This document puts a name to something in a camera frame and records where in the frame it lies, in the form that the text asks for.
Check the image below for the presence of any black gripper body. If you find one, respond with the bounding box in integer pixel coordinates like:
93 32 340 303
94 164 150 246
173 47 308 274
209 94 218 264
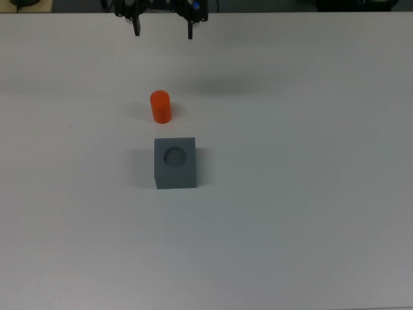
141 0 177 10

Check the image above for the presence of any orange cylinder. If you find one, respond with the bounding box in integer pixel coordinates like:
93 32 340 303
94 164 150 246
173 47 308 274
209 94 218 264
149 89 172 125

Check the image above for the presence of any grey block with round hole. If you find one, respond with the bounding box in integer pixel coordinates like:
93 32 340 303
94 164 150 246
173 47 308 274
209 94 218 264
153 137 198 191

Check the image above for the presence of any large dark object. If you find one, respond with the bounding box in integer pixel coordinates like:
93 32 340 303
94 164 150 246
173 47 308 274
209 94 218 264
315 0 400 13

